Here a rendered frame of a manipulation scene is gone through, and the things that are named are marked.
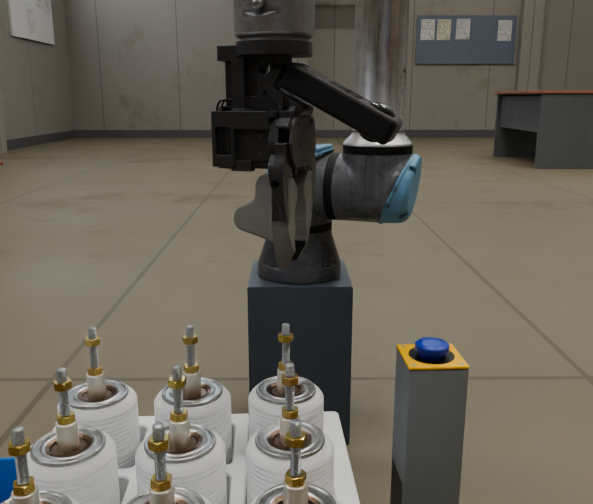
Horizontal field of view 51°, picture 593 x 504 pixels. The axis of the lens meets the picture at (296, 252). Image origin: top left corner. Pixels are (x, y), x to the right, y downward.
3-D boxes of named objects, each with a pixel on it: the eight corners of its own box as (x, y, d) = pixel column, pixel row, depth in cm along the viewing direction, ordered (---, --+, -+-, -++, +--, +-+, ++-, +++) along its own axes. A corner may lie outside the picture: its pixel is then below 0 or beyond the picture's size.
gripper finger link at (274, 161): (280, 219, 61) (284, 129, 60) (297, 220, 60) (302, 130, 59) (262, 221, 56) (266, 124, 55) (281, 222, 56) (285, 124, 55)
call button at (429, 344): (410, 352, 76) (411, 336, 75) (443, 351, 76) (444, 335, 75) (418, 366, 72) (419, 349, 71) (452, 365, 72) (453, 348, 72)
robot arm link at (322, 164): (279, 212, 119) (279, 140, 115) (348, 216, 115) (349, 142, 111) (255, 223, 108) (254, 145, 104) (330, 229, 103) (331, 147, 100)
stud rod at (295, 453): (291, 501, 55) (291, 424, 53) (289, 494, 56) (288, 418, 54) (302, 499, 55) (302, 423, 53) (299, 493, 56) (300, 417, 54)
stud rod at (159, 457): (159, 506, 54) (154, 428, 52) (155, 500, 55) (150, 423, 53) (169, 502, 55) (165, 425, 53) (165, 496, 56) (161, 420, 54)
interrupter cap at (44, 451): (62, 426, 71) (61, 420, 71) (119, 436, 68) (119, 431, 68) (14, 462, 64) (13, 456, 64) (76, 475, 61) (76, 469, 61)
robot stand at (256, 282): (255, 398, 130) (253, 260, 122) (341, 398, 130) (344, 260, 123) (250, 445, 112) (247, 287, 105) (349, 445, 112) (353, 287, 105)
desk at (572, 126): (533, 169, 547) (540, 90, 531) (489, 156, 669) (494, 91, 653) (609, 169, 547) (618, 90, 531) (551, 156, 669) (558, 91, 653)
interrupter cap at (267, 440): (246, 458, 64) (246, 452, 64) (265, 421, 72) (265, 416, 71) (318, 466, 63) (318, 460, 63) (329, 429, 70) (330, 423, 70)
